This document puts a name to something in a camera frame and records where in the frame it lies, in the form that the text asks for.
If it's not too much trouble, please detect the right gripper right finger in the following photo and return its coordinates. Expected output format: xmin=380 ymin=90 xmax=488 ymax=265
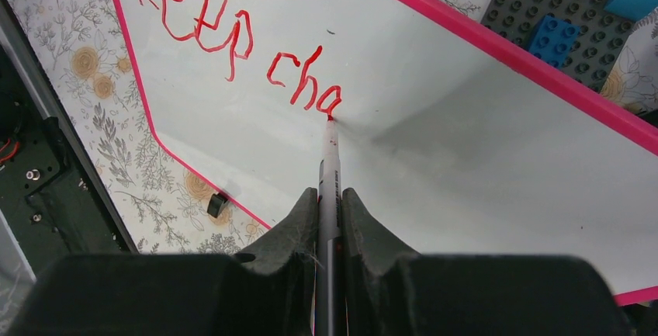
xmin=342 ymin=189 xmax=631 ymax=335

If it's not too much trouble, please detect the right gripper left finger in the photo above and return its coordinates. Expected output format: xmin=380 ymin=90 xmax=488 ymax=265
xmin=9 ymin=188 xmax=318 ymax=335

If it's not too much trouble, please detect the silver red marker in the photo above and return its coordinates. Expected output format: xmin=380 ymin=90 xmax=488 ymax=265
xmin=314 ymin=116 xmax=346 ymax=335

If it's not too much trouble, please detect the pink framed whiteboard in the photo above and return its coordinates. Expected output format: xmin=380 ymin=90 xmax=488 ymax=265
xmin=113 ymin=0 xmax=657 ymax=304

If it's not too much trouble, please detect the dark grey building plate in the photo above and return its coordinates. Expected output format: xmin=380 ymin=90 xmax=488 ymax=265
xmin=481 ymin=0 xmax=635 ymax=92

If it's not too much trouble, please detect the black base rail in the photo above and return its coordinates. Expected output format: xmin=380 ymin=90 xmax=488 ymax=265
xmin=1 ymin=52 xmax=137 ymax=275

